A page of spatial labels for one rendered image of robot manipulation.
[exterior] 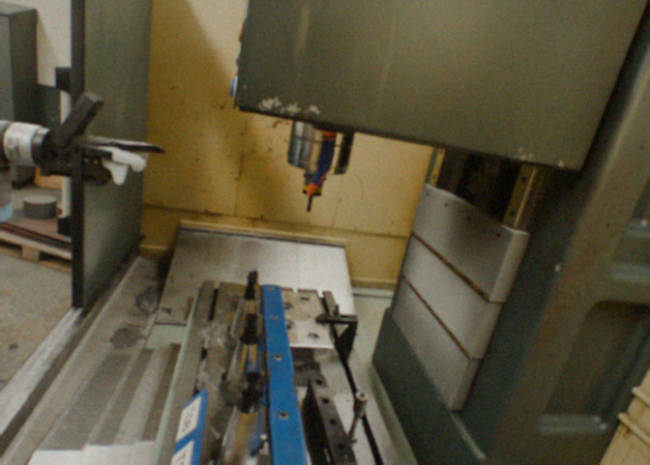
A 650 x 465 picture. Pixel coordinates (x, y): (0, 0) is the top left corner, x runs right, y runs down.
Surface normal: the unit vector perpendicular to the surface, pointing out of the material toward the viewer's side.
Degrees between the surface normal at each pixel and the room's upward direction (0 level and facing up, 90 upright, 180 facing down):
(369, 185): 90
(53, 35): 90
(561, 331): 90
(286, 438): 0
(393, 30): 90
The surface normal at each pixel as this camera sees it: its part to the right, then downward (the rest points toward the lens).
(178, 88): 0.18, 0.32
